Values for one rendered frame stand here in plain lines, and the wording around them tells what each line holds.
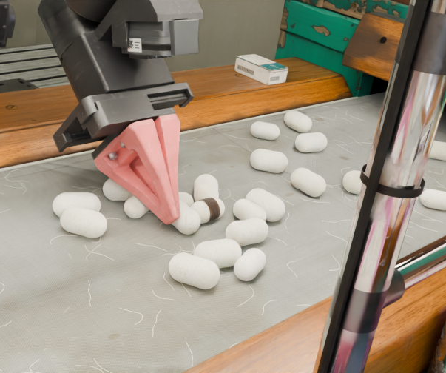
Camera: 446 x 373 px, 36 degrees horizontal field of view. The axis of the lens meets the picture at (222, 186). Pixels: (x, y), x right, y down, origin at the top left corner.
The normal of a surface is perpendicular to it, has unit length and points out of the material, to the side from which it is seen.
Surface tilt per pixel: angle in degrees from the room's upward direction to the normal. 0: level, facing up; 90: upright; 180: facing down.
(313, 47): 89
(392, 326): 0
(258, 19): 90
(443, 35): 90
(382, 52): 67
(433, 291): 0
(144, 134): 62
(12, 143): 45
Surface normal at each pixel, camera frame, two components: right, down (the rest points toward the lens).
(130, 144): -0.51, 0.51
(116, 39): -0.71, 0.21
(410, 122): -0.32, 0.36
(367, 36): -0.58, -0.16
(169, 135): 0.68, -0.07
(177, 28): 0.71, 0.18
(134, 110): 0.56, -0.41
